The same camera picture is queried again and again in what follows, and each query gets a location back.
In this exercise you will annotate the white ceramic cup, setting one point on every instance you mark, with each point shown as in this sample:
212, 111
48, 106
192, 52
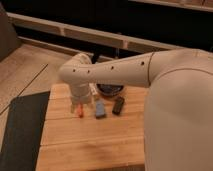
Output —
79, 94

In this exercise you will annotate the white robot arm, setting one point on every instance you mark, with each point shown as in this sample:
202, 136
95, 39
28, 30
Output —
178, 111

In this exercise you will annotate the dark ceramic bowl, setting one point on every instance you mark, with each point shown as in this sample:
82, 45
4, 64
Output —
109, 90

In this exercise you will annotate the white plastic bottle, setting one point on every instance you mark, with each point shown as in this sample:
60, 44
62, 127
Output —
93, 89

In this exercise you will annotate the black rectangular device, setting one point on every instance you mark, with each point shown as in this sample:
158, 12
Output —
118, 105

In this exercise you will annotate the blue sponge block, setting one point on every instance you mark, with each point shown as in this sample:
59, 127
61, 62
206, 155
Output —
100, 109

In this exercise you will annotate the grey furniture corner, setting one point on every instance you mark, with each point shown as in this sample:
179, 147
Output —
9, 40

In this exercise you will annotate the dark floor mat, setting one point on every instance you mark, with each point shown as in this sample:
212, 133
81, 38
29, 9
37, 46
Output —
23, 132

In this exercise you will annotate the white wall rail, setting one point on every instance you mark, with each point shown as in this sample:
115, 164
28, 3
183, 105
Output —
89, 35

